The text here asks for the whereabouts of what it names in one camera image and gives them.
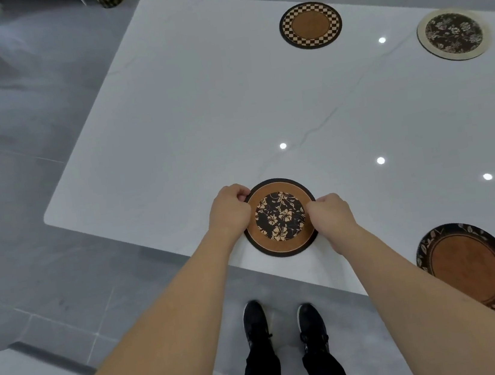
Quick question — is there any person's right hand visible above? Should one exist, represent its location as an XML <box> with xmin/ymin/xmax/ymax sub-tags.
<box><xmin>305</xmin><ymin>190</ymin><xmax>362</xmax><ymax>259</ymax></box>

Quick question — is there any person's left hand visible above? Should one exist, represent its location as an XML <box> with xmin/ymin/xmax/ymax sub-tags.
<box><xmin>203</xmin><ymin>182</ymin><xmax>258</xmax><ymax>245</ymax></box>

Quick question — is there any brown placemat with floral centre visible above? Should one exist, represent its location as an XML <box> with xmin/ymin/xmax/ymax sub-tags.
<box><xmin>237</xmin><ymin>173</ymin><xmax>323</xmax><ymax>263</ymax></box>

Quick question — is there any person's right forearm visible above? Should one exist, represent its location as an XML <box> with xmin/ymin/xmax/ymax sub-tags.
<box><xmin>332</xmin><ymin>207</ymin><xmax>495</xmax><ymax>375</ymax></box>

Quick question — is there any person's left forearm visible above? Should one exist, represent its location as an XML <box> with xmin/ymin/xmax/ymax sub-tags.
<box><xmin>33</xmin><ymin>226</ymin><xmax>250</xmax><ymax>375</ymax></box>

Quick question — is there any person's right black shoe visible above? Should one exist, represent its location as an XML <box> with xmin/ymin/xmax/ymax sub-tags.
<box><xmin>295</xmin><ymin>301</ymin><xmax>331</xmax><ymax>358</ymax></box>

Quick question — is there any person's black shoe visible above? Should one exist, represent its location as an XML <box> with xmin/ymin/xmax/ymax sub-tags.
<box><xmin>295</xmin><ymin>301</ymin><xmax>331</xmax><ymax>358</ymax></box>
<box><xmin>240</xmin><ymin>299</ymin><xmax>275</xmax><ymax>354</ymax></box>

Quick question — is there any person's left black shoe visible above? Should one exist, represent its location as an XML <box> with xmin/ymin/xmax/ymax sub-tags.
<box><xmin>240</xmin><ymin>299</ymin><xmax>275</xmax><ymax>354</ymax></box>

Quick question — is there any leaf rim brown placemat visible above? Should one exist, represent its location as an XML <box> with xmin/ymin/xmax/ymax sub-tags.
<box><xmin>412</xmin><ymin>217</ymin><xmax>495</xmax><ymax>323</ymax></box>

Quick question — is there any checkered rim round placemat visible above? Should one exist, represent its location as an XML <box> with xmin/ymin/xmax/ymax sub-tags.
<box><xmin>276</xmin><ymin>0</ymin><xmax>346</xmax><ymax>53</ymax></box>

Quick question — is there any cream rim floral placemat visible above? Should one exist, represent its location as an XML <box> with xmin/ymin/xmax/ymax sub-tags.
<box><xmin>415</xmin><ymin>3</ymin><xmax>494</xmax><ymax>66</ymax></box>

